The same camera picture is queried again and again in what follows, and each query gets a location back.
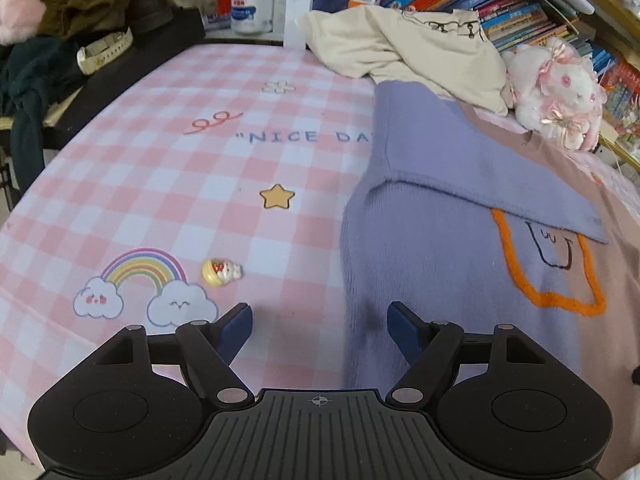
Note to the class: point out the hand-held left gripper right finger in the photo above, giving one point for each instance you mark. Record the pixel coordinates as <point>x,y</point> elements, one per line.
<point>402,332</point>

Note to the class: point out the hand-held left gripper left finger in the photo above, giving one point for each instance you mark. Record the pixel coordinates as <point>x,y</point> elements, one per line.
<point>237,331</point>

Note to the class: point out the purple and brown knit sweater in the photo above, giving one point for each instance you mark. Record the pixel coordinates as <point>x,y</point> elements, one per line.
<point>450,240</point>

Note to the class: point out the small yellow toy figure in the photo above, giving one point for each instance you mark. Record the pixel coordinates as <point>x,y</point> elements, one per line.
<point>220,272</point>

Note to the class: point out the pink checked table mat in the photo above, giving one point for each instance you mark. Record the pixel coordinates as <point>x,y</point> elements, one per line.
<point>175,185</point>

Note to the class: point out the white and pink bunny plush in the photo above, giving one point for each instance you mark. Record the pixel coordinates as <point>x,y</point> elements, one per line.
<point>540,85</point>

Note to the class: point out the cream cloth garment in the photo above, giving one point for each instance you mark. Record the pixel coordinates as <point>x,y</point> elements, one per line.
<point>400,45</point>

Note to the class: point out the white wrist watch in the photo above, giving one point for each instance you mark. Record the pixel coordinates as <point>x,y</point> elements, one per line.
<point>100,52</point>

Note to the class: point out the white jar green lid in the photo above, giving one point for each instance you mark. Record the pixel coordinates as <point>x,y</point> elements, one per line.
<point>252,12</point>

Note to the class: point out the dark green cloth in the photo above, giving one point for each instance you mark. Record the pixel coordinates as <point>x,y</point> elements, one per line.
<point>30,75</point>

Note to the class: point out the row of colourful books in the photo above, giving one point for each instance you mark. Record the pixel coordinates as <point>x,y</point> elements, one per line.
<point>505,15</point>

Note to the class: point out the wooden bookshelf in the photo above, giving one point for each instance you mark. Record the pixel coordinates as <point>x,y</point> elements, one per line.
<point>607,2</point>

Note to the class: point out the pink fluffy plush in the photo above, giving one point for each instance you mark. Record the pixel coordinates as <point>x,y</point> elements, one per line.
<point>15,12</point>

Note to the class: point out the white shelf post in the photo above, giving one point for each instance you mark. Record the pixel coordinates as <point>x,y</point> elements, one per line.
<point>300,5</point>

